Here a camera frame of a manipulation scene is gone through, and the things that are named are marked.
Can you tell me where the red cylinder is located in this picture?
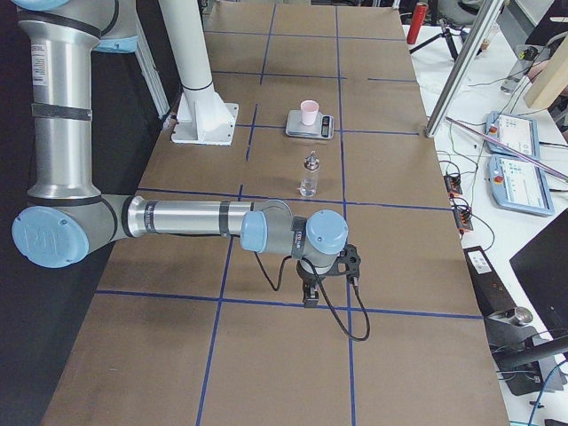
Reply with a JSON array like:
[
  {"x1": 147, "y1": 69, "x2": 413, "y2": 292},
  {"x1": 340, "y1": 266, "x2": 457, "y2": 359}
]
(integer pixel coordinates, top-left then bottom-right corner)
[{"x1": 406, "y1": 2, "x2": 429, "y2": 45}]

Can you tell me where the lower orange connector block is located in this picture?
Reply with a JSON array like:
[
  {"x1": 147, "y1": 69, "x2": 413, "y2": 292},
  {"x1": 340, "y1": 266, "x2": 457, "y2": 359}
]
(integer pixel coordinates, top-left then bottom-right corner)
[{"x1": 453, "y1": 205, "x2": 474, "y2": 235}]

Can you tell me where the aluminium frame post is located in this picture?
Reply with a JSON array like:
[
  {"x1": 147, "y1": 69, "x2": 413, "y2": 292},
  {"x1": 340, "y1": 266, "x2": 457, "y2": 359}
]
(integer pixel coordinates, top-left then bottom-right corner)
[{"x1": 424, "y1": 0, "x2": 504, "y2": 138}]

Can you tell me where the wooden beam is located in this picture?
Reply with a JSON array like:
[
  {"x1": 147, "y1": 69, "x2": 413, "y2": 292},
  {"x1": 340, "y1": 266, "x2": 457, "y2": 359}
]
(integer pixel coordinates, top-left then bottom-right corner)
[{"x1": 525, "y1": 37, "x2": 568, "y2": 109}]

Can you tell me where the teach pendant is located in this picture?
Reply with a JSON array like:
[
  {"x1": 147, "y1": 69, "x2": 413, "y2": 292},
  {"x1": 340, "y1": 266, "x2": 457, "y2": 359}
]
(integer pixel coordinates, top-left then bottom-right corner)
[
  {"x1": 488, "y1": 154, "x2": 555, "y2": 217},
  {"x1": 485, "y1": 111, "x2": 540, "y2": 160}
]

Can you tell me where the black box with label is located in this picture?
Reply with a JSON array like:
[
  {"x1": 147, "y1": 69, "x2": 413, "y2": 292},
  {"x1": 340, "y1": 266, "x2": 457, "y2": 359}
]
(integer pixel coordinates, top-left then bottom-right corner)
[{"x1": 463, "y1": 246, "x2": 516, "y2": 317}]

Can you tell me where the blue network cable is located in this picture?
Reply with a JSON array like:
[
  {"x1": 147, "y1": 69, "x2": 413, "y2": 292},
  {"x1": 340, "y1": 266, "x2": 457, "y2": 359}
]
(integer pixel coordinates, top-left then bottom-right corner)
[{"x1": 527, "y1": 361, "x2": 568, "y2": 426}]

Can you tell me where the upper teach pendant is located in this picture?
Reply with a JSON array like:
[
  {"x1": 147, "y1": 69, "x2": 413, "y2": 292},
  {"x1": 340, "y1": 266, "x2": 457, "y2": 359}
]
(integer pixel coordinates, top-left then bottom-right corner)
[{"x1": 485, "y1": 111, "x2": 540, "y2": 160}]

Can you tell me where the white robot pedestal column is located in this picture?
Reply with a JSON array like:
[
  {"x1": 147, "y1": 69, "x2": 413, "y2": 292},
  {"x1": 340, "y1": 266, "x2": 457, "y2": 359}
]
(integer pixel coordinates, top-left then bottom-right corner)
[{"x1": 159, "y1": 0, "x2": 239, "y2": 146}]

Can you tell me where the metal clamp stand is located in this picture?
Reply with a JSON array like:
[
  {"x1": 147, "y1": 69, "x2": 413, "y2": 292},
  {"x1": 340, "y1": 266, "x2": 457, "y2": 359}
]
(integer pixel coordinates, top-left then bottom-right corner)
[{"x1": 484, "y1": 308, "x2": 567, "y2": 396}]

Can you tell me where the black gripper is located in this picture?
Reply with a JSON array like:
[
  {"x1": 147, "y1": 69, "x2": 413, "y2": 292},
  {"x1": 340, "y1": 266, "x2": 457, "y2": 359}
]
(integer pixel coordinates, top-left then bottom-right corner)
[{"x1": 296, "y1": 260, "x2": 325, "y2": 307}]

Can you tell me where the lower teach pendant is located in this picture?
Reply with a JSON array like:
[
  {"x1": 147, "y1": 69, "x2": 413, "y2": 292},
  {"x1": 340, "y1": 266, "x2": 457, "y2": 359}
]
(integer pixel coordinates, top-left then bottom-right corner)
[{"x1": 488, "y1": 154, "x2": 555, "y2": 217}]

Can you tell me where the black tripod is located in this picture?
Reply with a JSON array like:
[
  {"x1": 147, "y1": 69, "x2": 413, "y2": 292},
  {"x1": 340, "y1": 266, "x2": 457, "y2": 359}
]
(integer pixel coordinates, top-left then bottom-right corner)
[{"x1": 410, "y1": 17, "x2": 471, "y2": 61}]

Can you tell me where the black monitor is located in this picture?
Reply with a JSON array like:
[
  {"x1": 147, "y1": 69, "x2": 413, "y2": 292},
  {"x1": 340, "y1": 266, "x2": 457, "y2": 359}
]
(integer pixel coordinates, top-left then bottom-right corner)
[{"x1": 510, "y1": 210, "x2": 567, "y2": 329}]

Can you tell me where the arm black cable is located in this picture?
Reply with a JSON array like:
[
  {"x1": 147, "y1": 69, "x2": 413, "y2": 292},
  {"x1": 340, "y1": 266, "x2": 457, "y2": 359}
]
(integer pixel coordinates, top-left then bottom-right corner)
[{"x1": 254, "y1": 250, "x2": 371, "y2": 343}]

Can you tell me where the orange connector block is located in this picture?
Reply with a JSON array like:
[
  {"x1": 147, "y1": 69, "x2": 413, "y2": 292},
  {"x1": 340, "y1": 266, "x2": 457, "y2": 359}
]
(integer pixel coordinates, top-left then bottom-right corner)
[
  {"x1": 443, "y1": 174, "x2": 462, "y2": 197},
  {"x1": 453, "y1": 205, "x2": 474, "y2": 235}
]

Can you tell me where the silver kitchen scale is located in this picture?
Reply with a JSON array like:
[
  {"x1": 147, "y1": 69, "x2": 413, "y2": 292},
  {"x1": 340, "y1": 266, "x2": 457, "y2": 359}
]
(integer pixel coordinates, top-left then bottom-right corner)
[{"x1": 285, "y1": 110, "x2": 335, "y2": 140}]

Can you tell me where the clear glass sauce bottle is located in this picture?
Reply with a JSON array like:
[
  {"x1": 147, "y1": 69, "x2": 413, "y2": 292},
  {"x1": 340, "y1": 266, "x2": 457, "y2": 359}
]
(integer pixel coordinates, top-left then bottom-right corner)
[{"x1": 299, "y1": 150, "x2": 320, "y2": 197}]

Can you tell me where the thin metal rod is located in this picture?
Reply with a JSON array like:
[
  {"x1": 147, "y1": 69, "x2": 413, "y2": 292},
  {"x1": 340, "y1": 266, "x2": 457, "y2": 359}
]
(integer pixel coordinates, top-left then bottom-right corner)
[{"x1": 445, "y1": 116, "x2": 568, "y2": 183}]

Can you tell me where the upper orange connector block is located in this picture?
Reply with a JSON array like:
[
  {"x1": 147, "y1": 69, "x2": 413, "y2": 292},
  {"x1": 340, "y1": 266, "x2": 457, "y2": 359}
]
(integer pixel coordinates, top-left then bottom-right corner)
[{"x1": 443, "y1": 174, "x2": 462, "y2": 197}]

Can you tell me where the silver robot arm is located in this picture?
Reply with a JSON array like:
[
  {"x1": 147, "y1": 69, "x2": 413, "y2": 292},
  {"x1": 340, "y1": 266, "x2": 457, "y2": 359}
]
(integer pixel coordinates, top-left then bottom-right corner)
[{"x1": 12, "y1": 1, "x2": 355, "y2": 307}]

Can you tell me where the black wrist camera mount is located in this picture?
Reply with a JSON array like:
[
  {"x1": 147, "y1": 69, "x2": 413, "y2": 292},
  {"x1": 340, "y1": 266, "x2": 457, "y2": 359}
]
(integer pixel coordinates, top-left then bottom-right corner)
[{"x1": 327, "y1": 244, "x2": 361, "y2": 280}]

